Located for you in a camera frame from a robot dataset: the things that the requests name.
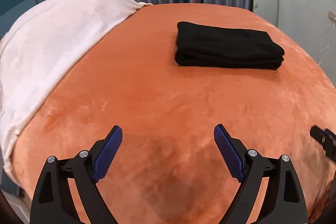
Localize wall power socket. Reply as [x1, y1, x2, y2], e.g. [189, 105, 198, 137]
[328, 11, 336, 22]

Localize pink white bed sheet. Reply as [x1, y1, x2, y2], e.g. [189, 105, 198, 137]
[1, 0, 145, 177]

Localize white charging cable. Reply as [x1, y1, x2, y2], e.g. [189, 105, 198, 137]
[316, 18, 336, 66]

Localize black pants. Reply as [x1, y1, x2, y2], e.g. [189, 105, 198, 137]
[175, 22, 285, 70]

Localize orange velvet bed blanket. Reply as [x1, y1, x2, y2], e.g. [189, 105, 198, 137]
[12, 3, 335, 223]

